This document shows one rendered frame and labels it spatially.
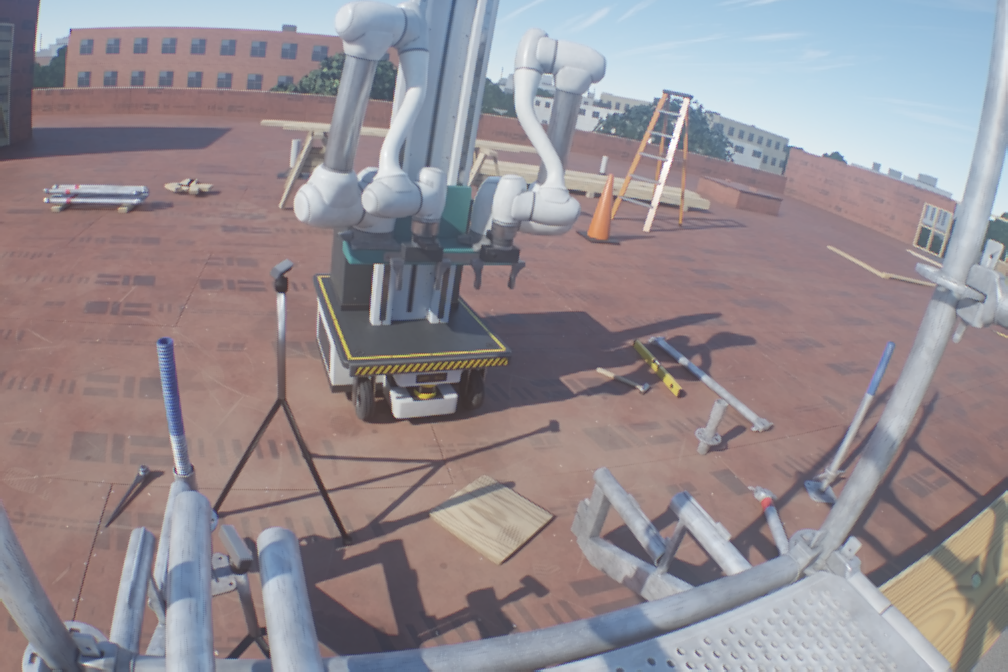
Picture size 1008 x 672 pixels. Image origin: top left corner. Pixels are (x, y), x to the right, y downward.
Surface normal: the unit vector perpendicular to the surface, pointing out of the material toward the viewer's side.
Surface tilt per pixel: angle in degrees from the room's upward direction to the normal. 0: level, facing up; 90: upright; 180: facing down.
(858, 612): 0
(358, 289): 90
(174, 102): 90
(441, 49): 90
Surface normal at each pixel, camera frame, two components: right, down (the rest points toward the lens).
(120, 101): 0.32, 0.39
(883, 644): 0.17, -0.92
